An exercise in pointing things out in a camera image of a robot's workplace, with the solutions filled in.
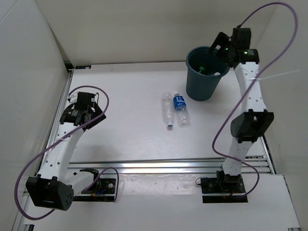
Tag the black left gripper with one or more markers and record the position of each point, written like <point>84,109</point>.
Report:
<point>96,122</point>

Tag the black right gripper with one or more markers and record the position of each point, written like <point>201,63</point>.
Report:
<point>221,41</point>

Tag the clear unlabelled plastic bottle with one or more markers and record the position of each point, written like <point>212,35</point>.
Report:
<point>167,110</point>

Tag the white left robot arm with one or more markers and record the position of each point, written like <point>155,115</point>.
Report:
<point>51,187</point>

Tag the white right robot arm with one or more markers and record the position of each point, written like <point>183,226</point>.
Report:
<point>254,118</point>

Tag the dark teal plastic bin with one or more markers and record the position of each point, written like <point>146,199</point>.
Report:
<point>201,86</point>

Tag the blue table edge sticker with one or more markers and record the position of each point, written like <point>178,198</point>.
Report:
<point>78,67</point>

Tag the blue label water bottle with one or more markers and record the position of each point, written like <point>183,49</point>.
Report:
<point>181,110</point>

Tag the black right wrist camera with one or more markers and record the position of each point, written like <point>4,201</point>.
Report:
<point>241,38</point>

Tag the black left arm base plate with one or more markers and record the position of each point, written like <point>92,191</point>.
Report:
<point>105,193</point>

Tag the aluminium front frame rail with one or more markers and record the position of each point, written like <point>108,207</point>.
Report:
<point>170,166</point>

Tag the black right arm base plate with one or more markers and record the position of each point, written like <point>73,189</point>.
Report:
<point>218,191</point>

